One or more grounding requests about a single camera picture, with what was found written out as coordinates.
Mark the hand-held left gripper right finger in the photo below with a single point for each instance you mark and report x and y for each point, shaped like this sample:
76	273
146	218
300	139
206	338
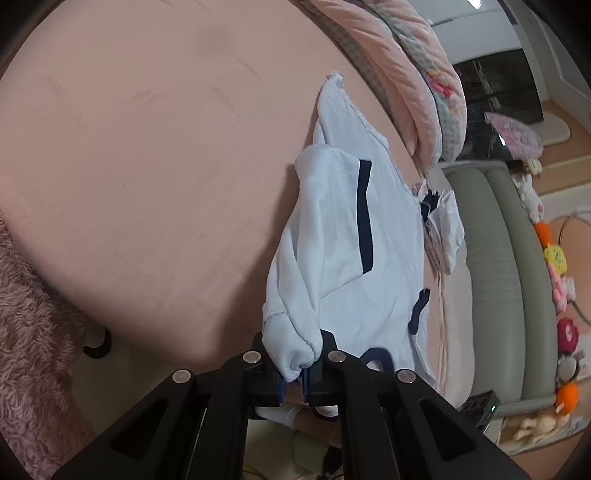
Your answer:
306	385

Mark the pink fluffy rug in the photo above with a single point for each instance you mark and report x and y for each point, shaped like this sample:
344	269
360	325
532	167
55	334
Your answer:
37	350

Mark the yellow round plush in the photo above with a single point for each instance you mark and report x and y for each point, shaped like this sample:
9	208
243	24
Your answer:
556	259

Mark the folded pale pink clothes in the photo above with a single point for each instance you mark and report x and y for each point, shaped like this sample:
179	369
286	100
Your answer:
434	251

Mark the grey plush toy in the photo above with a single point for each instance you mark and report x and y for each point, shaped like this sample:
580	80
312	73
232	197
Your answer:
570	365

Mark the dark glass cabinet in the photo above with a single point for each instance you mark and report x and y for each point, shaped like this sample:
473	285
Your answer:
503	78

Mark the pink and white plush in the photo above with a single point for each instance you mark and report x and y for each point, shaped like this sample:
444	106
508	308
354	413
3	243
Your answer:
562	290

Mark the grey-green padded bench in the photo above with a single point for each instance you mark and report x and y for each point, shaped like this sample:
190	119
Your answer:
498	277

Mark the light blue shirt navy trim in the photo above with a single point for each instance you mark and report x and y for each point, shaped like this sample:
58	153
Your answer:
332	240

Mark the orange round plush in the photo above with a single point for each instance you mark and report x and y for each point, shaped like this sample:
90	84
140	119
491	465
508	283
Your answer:
545	233
567	397

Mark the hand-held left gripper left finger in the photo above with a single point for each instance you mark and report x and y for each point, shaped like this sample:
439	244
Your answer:
279	392

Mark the white bunny plush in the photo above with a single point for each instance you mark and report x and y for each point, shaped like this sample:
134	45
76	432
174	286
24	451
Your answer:
528	197

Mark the dark navy garment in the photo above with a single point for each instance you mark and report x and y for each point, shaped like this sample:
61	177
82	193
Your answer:
429	201

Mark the folded light blue shirt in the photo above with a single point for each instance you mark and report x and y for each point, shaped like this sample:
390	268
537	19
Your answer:
447	219

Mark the pink floral quilt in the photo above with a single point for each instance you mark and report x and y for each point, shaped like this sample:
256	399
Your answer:
415	83

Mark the magenta flower plush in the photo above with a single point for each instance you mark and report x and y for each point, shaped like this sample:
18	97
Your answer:
567	334

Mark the bed with pink sheet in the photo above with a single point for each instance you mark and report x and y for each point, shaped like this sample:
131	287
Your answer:
138	161

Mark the beige window sill platform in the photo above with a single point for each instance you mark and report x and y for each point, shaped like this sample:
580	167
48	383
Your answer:
554	124

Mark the beige bunny plush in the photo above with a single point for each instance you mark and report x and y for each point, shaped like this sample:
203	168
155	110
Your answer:
538	427

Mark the black slipper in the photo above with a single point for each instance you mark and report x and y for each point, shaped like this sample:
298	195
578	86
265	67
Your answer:
98	345

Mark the pink printed cushion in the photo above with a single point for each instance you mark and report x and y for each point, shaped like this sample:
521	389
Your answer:
515	134

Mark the small yellow plush toy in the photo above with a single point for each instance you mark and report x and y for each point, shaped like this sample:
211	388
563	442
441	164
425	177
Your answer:
533	165

